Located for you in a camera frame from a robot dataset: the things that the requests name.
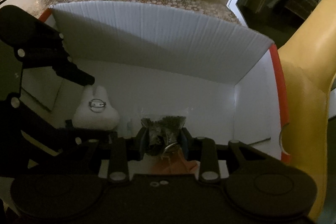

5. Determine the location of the dark snack packet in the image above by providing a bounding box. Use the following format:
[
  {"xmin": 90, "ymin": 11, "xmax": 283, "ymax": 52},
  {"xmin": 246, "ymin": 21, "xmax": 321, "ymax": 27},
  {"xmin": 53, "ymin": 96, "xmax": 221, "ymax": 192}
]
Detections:
[{"xmin": 141, "ymin": 115, "xmax": 186, "ymax": 156}]

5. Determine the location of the white rabbit figurine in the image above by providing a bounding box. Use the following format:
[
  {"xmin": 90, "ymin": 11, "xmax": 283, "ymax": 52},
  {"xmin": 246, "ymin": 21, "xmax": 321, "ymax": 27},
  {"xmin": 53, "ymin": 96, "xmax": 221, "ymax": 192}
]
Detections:
[{"xmin": 72, "ymin": 85, "xmax": 120, "ymax": 131}]

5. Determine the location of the pink small roll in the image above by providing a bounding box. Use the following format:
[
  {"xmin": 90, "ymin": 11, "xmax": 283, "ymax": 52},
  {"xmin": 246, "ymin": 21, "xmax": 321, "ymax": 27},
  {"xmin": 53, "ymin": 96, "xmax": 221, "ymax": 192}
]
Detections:
[{"xmin": 151, "ymin": 149, "xmax": 199, "ymax": 174}]

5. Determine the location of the red shoe box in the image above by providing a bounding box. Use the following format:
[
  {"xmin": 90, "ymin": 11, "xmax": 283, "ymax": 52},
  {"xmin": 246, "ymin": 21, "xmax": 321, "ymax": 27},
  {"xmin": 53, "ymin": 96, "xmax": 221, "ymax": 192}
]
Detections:
[{"xmin": 38, "ymin": 0, "xmax": 292, "ymax": 175}]

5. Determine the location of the yellow giraffe chair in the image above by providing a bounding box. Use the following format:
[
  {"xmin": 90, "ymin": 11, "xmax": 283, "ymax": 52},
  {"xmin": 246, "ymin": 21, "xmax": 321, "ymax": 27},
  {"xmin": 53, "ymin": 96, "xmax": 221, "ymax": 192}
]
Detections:
[{"xmin": 278, "ymin": 0, "xmax": 335, "ymax": 221}]

